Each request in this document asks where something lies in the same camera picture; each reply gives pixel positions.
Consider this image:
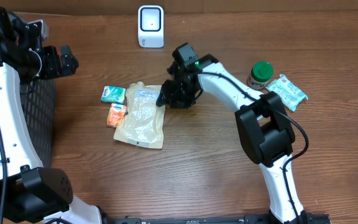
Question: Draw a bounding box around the beige pouch bag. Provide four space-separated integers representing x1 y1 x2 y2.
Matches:
114 82 165 149

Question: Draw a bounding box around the green tissue packet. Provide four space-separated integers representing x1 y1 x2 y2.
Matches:
101 86 126 105

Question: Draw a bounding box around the orange tissue packet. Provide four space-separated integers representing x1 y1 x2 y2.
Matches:
106 103 127 128

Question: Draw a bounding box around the green lid jar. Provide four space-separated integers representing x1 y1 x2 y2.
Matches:
247 61 273 90

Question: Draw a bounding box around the teal wipes packet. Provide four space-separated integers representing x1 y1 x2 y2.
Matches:
267 74 308 112

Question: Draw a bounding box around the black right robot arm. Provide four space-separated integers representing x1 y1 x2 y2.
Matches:
156 43 305 223

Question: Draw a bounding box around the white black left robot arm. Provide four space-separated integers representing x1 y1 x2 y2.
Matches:
0 6 109 224

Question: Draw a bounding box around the white barcode scanner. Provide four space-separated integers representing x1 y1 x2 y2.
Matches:
137 5 164 48

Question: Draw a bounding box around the grey plastic basket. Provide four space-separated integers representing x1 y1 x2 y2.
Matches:
0 77 56 184

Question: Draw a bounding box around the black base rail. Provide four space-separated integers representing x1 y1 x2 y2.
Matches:
110 213 331 224

